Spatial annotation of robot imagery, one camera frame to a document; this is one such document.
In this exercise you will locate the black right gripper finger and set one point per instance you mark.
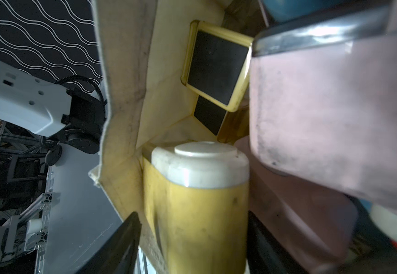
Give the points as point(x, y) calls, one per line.
point(118, 255)

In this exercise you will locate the pink sharpener in bag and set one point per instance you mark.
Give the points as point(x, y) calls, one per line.
point(313, 223)

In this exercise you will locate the cream tote bag green handles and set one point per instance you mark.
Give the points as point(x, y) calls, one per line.
point(143, 46)

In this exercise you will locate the pink pencil sharpener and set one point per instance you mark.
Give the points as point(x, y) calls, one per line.
point(329, 115)

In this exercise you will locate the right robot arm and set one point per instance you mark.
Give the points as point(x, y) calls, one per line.
point(74, 118)

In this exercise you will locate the gold square pencil sharpener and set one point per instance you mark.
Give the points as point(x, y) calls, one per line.
point(217, 64)

